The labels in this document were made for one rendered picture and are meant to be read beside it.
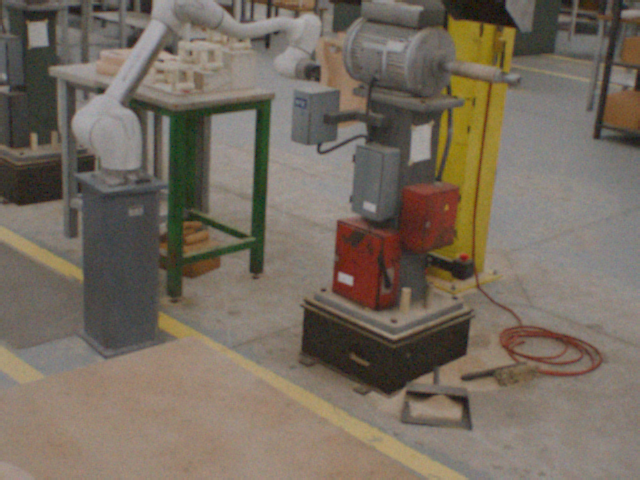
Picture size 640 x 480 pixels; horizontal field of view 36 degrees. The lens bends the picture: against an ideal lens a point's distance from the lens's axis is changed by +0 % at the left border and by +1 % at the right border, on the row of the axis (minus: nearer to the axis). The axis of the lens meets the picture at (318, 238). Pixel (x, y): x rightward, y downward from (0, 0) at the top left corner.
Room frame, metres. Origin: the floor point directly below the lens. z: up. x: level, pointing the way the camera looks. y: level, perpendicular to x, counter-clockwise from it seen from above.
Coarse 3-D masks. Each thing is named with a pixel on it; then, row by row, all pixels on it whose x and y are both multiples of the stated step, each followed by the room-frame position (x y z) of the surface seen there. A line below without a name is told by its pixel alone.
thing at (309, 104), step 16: (304, 96) 3.63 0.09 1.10; (320, 96) 3.65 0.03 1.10; (336, 96) 3.71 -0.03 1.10; (304, 112) 3.63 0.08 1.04; (320, 112) 3.65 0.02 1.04; (304, 128) 3.63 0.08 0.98; (320, 128) 3.65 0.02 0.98; (336, 128) 3.72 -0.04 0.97; (304, 144) 3.63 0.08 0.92; (320, 144) 3.72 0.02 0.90
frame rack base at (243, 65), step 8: (224, 48) 4.65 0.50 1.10; (200, 56) 4.70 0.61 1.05; (208, 56) 4.65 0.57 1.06; (224, 56) 4.57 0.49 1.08; (232, 56) 4.53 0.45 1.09; (240, 56) 4.56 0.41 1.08; (248, 56) 4.59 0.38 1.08; (256, 56) 4.63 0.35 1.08; (224, 64) 4.56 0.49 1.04; (232, 64) 4.53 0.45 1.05; (240, 64) 4.56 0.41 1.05; (248, 64) 4.60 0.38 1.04; (232, 72) 4.53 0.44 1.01; (240, 72) 4.56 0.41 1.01; (248, 72) 4.60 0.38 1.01; (232, 80) 4.53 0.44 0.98; (240, 80) 4.56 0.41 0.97; (248, 80) 4.60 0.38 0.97; (232, 88) 4.53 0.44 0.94; (240, 88) 4.57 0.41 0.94; (248, 88) 4.60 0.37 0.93
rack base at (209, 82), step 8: (192, 64) 4.62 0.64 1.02; (200, 64) 4.64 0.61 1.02; (184, 72) 4.51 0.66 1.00; (200, 72) 4.43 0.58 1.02; (208, 72) 4.45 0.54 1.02; (224, 72) 4.50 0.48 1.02; (184, 80) 4.51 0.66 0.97; (200, 80) 4.43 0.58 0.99; (208, 80) 4.43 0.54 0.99; (216, 80) 4.46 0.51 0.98; (224, 80) 4.50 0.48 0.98; (200, 88) 4.43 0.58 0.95; (208, 88) 4.43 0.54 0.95; (216, 88) 4.47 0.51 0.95; (224, 88) 4.50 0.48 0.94
